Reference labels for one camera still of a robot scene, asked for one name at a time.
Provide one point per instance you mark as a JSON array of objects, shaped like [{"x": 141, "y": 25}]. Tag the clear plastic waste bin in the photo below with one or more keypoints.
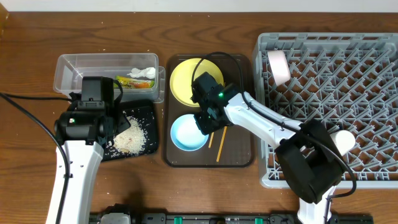
[{"x": 71, "y": 68}]

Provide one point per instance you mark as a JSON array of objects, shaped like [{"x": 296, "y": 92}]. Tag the wooden chopstick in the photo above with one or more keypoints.
[
  {"x": 221, "y": 144},
  {"x": 211, "y": 140}
]

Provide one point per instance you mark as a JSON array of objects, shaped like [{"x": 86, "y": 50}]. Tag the green yellow snack wrapper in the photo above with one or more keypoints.
[{"x": 132, "y": 83}]

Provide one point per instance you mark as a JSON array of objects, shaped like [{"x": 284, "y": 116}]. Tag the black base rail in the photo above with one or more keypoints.
[{"x": 120, "y": 213}]

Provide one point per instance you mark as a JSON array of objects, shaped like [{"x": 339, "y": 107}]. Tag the yellow round plate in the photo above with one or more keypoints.
[{"x": 181, "y": 78}]

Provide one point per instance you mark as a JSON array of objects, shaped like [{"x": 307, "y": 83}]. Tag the white cup green inside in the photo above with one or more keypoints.
[{"x": 344, "y": 141}]

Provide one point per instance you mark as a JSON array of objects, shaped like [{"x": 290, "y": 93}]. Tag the pink shallow bowl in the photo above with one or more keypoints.
[{"x": 279, "y": 66}]

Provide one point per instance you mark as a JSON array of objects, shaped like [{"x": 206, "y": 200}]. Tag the black waste tray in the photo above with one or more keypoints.
[{"x": 144, "y": 112}]

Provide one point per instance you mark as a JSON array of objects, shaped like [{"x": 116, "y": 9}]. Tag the light blue bowl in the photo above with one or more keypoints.
[{"x": 186, "y": 135}]

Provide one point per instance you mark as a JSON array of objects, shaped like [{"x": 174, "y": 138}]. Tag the dark brown serving tray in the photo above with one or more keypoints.
[{"x": 239, "y": 144}]

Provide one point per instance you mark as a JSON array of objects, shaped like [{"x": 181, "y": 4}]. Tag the grey plastic dishwasher rack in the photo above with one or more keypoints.
[{"x": 346, "y": 81}]

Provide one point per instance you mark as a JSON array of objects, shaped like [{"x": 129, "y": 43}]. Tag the pile of rice grains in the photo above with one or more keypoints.
[{"x": 131, "y": 141}]

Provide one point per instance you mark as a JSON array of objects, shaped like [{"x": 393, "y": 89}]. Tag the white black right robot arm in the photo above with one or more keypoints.
[{"x": 310, "y": 157}]

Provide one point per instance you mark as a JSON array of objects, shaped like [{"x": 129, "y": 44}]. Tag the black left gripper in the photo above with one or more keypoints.
[{"x": 121, "y": 123}]

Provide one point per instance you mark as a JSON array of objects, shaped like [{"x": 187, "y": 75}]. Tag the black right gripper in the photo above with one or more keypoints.
[{"x": 204, "y": 127}]

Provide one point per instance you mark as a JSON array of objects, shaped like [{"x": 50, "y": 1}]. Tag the white tissue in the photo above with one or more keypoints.
[{"x": 148, "y": 72}]

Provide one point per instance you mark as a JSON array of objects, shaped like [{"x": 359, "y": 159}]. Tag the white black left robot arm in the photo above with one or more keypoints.
[{"x": 81, "y": 132}]

